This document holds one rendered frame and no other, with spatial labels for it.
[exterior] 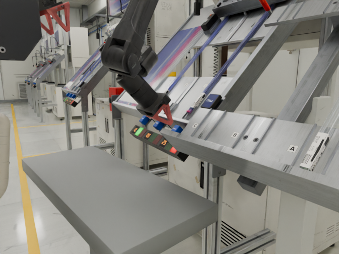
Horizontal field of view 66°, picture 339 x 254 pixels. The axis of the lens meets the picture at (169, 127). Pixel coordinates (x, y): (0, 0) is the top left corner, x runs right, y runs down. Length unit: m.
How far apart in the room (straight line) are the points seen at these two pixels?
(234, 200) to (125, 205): 0.66
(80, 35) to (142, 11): 4.80
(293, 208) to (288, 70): 2.33
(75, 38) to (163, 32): 3.26
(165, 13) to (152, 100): 1.72
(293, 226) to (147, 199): 0.33
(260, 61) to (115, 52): 0.43
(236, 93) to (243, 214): 0.54
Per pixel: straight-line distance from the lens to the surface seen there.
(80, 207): 0.58
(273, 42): 0.89
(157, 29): 2.30
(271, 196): 1.02
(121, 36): 0.64
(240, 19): 1.13
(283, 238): 0.71
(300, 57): 2.84
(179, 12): 2.44
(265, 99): 3.07
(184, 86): 0.96
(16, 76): 9.35
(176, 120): 0.78
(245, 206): 1.11
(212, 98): 0.71
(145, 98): 0.69
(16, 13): 0.50
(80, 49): 5.40
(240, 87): 0.79
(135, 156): 2.29
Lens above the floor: 0.86
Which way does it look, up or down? 11 degrees down
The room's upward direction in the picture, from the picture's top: straight up
